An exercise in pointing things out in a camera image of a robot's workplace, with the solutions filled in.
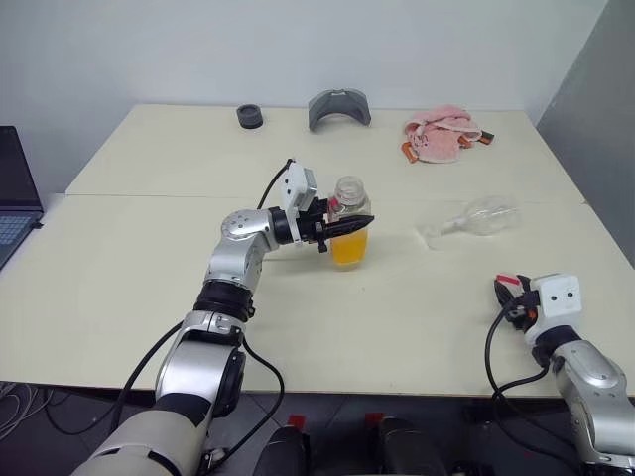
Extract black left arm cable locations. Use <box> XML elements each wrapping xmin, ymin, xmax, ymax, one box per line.
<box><xmin>105</xmin><ymin>158</ymin><xmax>296</xmax><ymax>461</ymax></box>

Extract pink towel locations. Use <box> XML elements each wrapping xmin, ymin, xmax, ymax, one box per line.
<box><xmin>402</xmin><ymin>103</ymin><xmax>483</xmax><ymax>165</ymax></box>

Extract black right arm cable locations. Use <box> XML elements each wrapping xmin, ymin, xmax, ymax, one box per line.
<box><xmin>484</xmin><ymin>305</ymin><xmax>576</xmax><ymax>460</ymax></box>

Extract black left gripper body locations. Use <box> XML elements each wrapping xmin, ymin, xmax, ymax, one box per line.
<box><xmin>297</xmin><ymin>196</ymin><xmax>339</xmax><ymax>255</ymax></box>

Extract white floor cables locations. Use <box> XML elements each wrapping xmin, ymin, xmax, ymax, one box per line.
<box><xmin>0</xmin><ymin>382</ymin><xmax>52</xmax><ymax>438</ymax></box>

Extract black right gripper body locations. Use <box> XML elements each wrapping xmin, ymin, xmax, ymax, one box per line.
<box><xmin>507</xmin><ymin>289</ymin><xmax>541</xmax><ymax>333</ymax></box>

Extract black floor cable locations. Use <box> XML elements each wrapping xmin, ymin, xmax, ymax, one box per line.
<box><xmin>44</xmin><ymin>389</ymin><xmax>128</xmax><ymax>438</ymax></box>

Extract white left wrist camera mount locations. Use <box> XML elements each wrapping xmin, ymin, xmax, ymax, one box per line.
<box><xmin>279</xmin><ymin>160</ymin><xmax>319</xmax><ymax>247</ymax></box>

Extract grey curved visor shell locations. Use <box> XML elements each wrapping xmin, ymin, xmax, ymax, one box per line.
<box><xmin>307</xmin><ymin>87</ymin><xmax>374</xmax><ymax>133</ymax></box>

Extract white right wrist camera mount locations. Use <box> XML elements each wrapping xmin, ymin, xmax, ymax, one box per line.
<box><xmin>523</xmin><ymin>273</ymin><xmax>582</xmax><ymax>347</ymax></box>

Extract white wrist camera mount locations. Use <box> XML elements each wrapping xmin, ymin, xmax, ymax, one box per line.
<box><xmin>523</xmin><ymin>273</ymin><xmax>582</xmax><ymax>347</ymax></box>
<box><xmin>279</xmin><ymin>160</ymin><xmax>319</xmax><ymax>247</ymax></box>

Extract black round cylinder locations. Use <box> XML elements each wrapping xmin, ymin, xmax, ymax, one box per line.
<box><xmin>235</xmin><ymin>103</ymin><xmax>265</xmax><ymax>132</ymax></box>

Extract orange and black clip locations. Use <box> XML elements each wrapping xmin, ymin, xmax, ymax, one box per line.
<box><xmin>457</xmin><ymin>129</ymin><xmax>497</xmax><ymax>151</ymax></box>

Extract dark laptop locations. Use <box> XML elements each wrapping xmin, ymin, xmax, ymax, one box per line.
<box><xmin>0</xmin><ymin>125</ymin><xmax>46</xmax><ymax>270</ymax></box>

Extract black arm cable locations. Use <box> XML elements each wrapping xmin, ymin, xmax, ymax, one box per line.
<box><xmin>484</xmin><ymin>305</ymin><xmax>576</xmax><ymax>460</ymax></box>
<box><xmin>105</xmin><ymin>158</ymin><xmax>296</xmax><ymax>461</ymax></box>

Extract clear bottle with orange juice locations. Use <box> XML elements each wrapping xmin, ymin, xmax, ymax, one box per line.
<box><xmin>327</xmin><ymin>175</ymin><xmax>373</xmax><ymax>273</ymax></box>

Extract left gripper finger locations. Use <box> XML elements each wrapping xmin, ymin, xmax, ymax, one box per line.
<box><xmin>323</xmin><ymin>214</ymin><xmax>376</xmax><ymax>239</ymax></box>

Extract clear plastic wine glass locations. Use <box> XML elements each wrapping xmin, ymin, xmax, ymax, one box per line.
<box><xmin>415</xmin><ymin>194</ymin><xmax>523</xmax><ymax>251</ymax></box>

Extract dark rounded shape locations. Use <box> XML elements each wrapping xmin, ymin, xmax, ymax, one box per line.
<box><xmin>378</xmin><ymin>416</ymin><xmax>448</xmax><ymax>476</ymax></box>
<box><xmin>261</xmin><ymin>426</ymin><xmax>312</xmax><ymax>476</ymax></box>

